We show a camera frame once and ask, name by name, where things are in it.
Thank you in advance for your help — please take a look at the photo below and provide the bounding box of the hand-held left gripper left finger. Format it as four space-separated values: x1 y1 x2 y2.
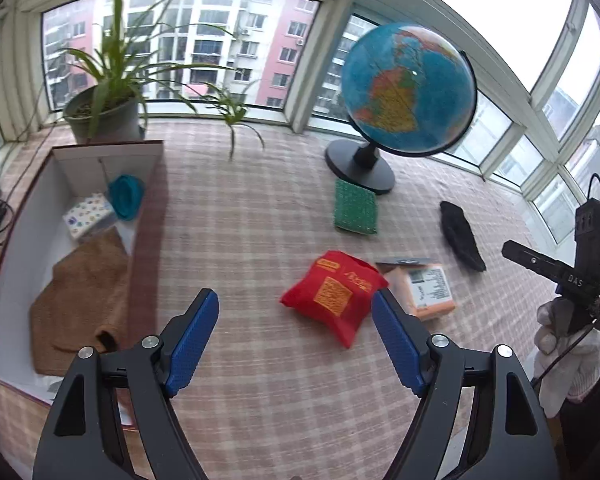
32 288 220 480

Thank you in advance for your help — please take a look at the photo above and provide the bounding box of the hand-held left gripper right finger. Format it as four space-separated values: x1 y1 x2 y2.
371 290 561 480

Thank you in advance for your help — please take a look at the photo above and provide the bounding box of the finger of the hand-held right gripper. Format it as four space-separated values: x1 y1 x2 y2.
501 240 563 283

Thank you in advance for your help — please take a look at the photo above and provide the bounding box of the orange labelled packet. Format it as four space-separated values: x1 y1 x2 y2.
380 265 458 322

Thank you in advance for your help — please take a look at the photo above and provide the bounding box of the black knitted glove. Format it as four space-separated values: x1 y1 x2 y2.
439 201 487 272

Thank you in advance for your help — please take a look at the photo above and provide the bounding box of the red fabric bag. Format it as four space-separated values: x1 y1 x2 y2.
280 250 390 349

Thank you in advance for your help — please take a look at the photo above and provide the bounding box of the grey foil packet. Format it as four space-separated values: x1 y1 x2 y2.
375 256 437 273

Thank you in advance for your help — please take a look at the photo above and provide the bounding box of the brown knitted cloth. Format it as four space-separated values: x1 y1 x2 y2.
29 225 131 377

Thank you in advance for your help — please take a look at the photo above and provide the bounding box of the green glitter sponge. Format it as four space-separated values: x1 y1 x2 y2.
334 178 379 235

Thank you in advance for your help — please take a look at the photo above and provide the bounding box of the teal cloth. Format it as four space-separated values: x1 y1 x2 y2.
107 174 146 222

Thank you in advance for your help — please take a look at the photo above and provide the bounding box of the dotted white tissue pack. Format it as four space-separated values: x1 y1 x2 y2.
62 192 116 241

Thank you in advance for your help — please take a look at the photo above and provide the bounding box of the brown cardboard box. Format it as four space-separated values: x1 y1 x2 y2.
0 139 168 428

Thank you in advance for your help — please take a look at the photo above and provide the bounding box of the person's right forearm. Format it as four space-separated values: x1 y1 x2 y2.
555 360 600 480

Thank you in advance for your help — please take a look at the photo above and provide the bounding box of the person's right hand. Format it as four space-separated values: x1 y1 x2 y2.
532 287 600 417

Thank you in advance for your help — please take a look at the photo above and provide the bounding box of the blue world globe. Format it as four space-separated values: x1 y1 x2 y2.
325 22 478 196

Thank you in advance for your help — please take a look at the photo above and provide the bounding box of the potted spider plant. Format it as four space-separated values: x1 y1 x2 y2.
17 0 266 161

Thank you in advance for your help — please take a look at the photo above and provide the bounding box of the white apartment building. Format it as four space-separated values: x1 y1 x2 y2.
130 0 268 106

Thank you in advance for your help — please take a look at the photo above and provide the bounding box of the white window frame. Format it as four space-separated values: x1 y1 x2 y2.
0 0 600 241

